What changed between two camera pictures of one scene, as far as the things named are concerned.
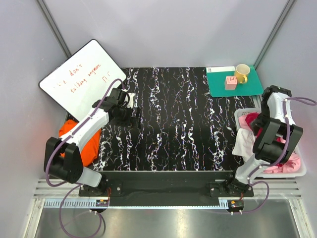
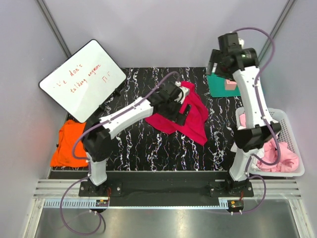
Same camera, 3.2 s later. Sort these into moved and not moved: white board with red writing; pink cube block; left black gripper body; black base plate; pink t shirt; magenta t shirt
Moved: left black gripper body; magenta t shirt
Not moved: black base plate; pink t shirt; pink cube block; white board with red writing
